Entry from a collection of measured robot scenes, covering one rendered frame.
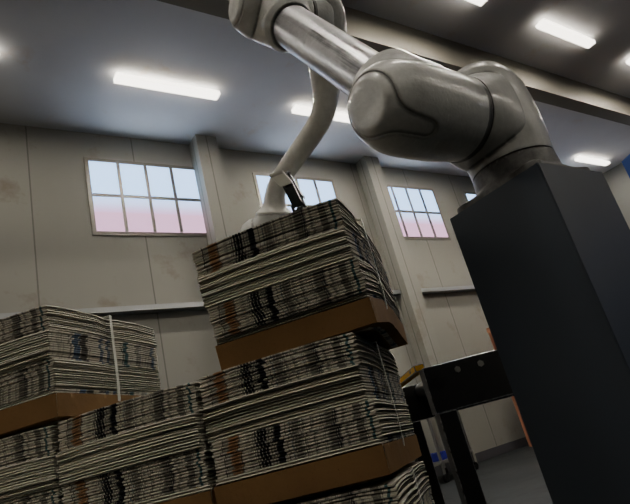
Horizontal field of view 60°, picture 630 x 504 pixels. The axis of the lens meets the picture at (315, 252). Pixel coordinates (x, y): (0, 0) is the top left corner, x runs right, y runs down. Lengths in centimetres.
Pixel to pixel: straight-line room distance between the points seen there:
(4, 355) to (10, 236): 534
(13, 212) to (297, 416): 596
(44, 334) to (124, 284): 538
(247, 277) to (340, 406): 27
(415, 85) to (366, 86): 8
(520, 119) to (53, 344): 96
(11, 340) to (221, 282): 46
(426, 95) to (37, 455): 92
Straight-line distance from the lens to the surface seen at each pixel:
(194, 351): 653
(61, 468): 113
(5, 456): 123
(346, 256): 92
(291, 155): 149
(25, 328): 123
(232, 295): 97
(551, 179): 96
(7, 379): 124
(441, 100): 92
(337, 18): 153
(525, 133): 105
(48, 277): 642
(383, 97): 89
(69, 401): 117
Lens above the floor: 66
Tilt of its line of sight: 20 degrees up
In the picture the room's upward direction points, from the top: 15 degrees counter-clockwise
